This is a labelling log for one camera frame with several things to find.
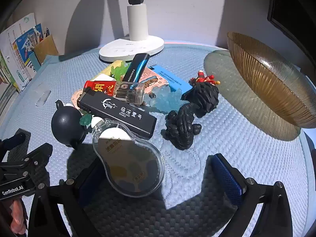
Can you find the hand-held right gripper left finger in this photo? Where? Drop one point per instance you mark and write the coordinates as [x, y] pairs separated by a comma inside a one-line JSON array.
[[87, 187]]

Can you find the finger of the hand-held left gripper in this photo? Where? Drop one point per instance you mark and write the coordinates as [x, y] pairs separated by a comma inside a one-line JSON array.
[[37, 156], [4, 150]]

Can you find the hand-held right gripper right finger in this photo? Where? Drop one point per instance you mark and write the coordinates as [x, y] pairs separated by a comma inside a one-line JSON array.
[[227, 177]]

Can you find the black rubber air blower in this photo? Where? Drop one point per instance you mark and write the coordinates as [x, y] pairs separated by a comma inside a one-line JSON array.
[[65, 126]]

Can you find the clear correction tape case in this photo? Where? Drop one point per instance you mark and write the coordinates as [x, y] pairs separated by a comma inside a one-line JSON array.
[[130, 163]]

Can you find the clear plastic cap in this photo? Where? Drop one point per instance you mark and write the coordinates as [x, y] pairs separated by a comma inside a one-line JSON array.
[[42, 95]]

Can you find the small green toy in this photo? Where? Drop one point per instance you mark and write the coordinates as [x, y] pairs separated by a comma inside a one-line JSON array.
[[86, 119]]

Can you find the black dragon figurine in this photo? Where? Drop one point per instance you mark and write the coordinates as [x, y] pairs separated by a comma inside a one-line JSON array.
[[182, 126]]

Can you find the pink utility knife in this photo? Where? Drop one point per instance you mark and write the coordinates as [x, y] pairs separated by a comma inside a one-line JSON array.
[[76, 98]]

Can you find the black rectangular box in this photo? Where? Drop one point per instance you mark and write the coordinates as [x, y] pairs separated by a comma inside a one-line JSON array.
[[118, 111]]

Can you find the black figurine with red crest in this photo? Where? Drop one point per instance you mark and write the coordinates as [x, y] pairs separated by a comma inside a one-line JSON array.
[[205, 96]]

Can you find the red snack packet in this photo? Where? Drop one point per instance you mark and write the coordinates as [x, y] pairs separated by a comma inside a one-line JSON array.
[[100, 87]]

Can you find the light blue jelly toy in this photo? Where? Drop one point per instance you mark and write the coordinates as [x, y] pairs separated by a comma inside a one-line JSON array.
[[163, 102]]

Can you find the clear small jar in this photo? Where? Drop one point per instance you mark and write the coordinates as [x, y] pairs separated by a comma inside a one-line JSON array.
[[130, 96]]

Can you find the amber ribbed glass bowl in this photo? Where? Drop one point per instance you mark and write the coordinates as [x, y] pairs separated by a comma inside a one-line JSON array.
[[271, 84]]

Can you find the yellow plastic case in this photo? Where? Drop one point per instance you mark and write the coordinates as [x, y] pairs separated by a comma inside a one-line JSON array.
[[106, 70]]

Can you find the blue box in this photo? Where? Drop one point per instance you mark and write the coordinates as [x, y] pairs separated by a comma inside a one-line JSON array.
[[172, 79]]

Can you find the green jelly toy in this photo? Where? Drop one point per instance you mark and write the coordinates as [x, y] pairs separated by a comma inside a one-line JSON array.
[[118, 71]]

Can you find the black lighter gold tip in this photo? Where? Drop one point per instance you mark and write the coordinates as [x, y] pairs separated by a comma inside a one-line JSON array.
[[137, 66]]

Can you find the person's left hand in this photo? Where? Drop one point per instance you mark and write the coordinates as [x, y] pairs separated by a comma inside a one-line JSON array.
[[17, 217]]

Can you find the light blue quilted mat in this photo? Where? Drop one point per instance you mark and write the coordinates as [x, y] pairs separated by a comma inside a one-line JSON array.
[[185, 158]]

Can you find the stack of flat books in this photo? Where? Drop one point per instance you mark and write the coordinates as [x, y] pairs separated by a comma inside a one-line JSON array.
[[6, 101]]

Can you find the row of upright books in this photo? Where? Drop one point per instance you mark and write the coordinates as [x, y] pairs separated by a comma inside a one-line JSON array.
[[6, 69]]

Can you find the light blue holder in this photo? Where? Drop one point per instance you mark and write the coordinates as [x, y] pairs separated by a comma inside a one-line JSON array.
[[35, 59]]

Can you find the blue printed booklet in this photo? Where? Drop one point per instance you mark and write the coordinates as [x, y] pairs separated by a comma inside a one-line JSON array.
[[26, 47]]

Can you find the brown cardboard pen holder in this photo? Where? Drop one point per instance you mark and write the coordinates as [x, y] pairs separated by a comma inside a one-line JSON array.
[[45, 49]]

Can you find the white paper booklet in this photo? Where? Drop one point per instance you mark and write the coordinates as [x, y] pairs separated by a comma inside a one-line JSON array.
[[17, 29]]

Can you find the bunch of pens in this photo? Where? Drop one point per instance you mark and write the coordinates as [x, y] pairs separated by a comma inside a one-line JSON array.
[[40, 33]]

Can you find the white desk lamp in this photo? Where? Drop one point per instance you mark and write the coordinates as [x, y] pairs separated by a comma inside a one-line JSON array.
[[133, 47]]

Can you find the dark monitor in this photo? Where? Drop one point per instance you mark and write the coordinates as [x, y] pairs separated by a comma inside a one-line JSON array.
[[291, 9]]

